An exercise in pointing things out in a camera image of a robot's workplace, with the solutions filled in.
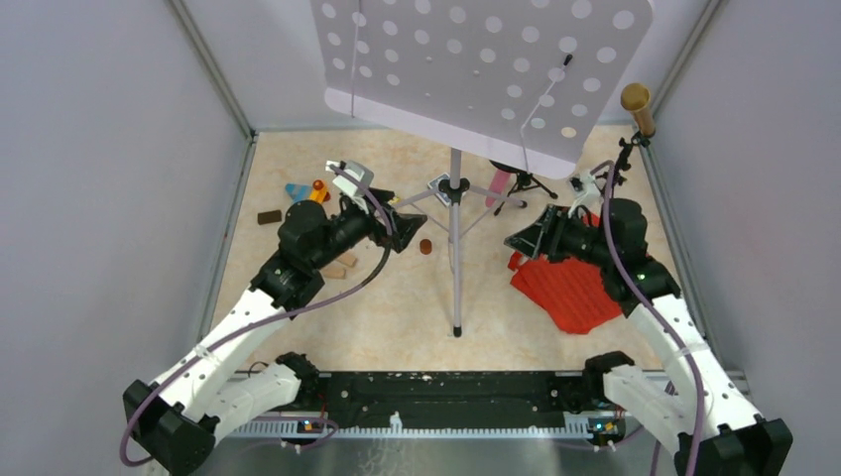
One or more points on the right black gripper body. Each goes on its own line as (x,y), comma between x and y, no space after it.
(571,239)

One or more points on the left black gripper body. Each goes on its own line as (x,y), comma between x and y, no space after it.
(355,224)

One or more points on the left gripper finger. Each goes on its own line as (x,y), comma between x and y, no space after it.
(392,217)
(405,228)

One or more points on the red sheet music page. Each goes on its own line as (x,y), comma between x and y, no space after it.
(570,292)

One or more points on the lilac music stand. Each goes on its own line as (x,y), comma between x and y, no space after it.
(519,83)

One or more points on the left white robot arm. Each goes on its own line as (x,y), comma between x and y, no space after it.
(182,415)

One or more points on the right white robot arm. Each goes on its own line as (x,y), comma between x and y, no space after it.
(706,424)

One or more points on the red owl toy block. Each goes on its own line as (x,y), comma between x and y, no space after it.
(516,261)

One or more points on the brown wooden cylinder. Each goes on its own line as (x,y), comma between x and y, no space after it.
(426,246)

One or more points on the blue playing card box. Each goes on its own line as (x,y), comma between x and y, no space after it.
(434,185)

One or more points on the beige wooden peg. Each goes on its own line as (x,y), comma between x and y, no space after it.
(333,272)
(347,259)

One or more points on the pink microphone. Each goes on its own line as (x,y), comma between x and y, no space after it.
(497,185)

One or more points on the blue yellow toy vehicle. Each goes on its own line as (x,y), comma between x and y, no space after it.
(316,191)

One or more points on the black tall microphone tripod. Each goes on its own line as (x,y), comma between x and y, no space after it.
(622,163)

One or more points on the dark brown wooden block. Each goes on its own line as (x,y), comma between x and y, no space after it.
(270,217)

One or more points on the gold microphone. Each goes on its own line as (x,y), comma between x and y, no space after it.
(636,99)

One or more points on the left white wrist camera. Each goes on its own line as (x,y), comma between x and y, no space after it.
(351,179)

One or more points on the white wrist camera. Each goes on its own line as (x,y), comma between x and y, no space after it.
(351,179)
(587,193)

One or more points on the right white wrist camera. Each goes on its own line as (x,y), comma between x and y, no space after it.
(587,193)

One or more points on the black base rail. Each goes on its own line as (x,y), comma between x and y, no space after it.
(474,401)

